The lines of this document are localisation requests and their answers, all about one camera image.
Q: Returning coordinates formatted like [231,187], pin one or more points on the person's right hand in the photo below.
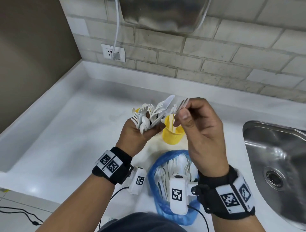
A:
[205,138]

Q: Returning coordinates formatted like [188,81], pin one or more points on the person's left hand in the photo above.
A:
[134,141]

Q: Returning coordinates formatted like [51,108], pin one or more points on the yellow mesh cup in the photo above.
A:
[137,110]
[172,138]

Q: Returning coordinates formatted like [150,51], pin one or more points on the stack of white forks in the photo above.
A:
[182,103]

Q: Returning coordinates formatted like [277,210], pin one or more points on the blue plastic bag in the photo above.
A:
[162,210]

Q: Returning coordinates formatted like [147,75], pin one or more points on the person's left forearm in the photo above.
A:
[76,205]

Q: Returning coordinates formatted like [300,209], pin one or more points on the person's dark shorts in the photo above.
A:
[141,224]

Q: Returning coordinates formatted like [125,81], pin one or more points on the black left wristband with markers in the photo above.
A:
[111,165]

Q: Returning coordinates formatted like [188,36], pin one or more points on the black wristband with markers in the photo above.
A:
[111,165]
[227,196]

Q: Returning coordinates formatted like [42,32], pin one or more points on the black right wristband with markers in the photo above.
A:
[227,196]

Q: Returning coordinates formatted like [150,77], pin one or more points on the stainless steel sink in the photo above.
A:
[282,162]

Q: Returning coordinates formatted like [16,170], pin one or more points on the yellow tape piece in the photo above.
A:
[4,190]

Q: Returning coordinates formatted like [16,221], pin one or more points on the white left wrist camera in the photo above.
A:
[138,181]

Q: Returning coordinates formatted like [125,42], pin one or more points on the white wall socket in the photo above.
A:
[106,51]

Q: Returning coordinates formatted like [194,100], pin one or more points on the stainless steel wall appliance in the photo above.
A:
[165,14]

